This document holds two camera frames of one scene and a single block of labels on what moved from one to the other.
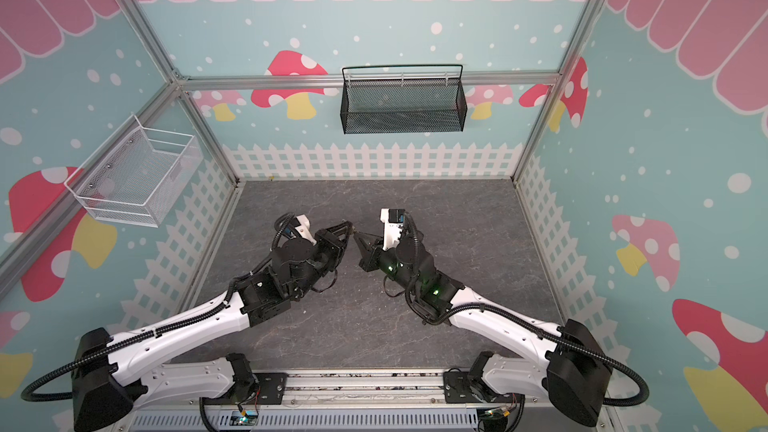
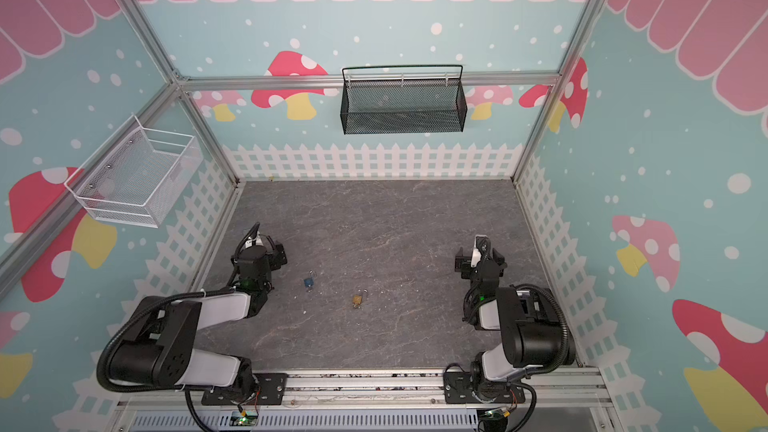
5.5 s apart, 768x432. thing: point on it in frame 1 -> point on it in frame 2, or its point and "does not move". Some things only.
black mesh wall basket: x=371 y=106 does not move
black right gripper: x=374 y=255 -> x=480 y=260
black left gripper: x=331 y=240 -> x=277 y=257
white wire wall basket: x=136 y=176 does not move
